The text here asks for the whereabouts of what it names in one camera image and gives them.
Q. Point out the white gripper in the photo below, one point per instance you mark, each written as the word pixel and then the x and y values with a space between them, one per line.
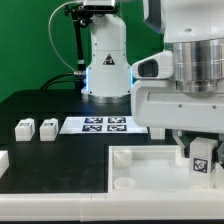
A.
pixel 157 103

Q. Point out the white square tabletop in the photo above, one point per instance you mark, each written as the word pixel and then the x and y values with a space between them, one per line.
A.
pixel 149 167

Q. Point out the white front fence bar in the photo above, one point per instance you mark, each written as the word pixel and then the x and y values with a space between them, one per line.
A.
pixel 115 206

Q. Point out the white fence bar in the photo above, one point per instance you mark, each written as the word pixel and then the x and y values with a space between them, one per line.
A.
pixel 4 162
pixel 115 206

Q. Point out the white marker sheet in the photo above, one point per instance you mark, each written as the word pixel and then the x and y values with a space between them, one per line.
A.
pixel 101 124

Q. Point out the white left fence bar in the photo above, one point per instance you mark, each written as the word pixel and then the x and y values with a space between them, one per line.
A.
pixel 4 162

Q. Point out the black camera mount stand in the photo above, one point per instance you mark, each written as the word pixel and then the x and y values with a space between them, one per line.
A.
pixel 81 19

